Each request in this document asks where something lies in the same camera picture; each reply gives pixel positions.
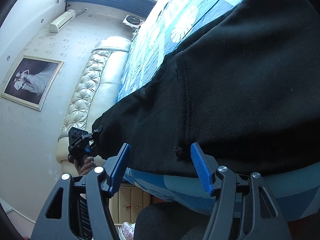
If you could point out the white fan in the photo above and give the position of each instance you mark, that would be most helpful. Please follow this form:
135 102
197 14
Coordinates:
133 22

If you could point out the framed wedding photo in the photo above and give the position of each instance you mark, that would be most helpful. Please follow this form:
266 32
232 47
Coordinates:
31 80

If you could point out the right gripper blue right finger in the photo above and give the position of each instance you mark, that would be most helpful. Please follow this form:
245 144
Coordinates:
205 166

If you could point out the blue patterned bed sheet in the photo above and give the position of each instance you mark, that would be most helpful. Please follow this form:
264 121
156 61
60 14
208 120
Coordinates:
168 24

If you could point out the black pants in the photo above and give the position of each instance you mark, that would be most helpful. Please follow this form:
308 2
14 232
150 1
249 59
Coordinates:
245 87

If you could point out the left hand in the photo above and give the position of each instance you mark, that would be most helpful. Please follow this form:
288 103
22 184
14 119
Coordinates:
88 166

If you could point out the white air conditioner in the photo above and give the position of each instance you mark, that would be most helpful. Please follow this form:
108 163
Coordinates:
62 21

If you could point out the beige bedside table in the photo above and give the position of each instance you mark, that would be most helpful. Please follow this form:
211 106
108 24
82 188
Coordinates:
127 203

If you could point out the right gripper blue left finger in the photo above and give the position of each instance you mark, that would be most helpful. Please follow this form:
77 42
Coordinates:
115 169

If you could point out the cream leather headboard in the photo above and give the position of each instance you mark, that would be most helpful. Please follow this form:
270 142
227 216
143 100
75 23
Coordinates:
95 92

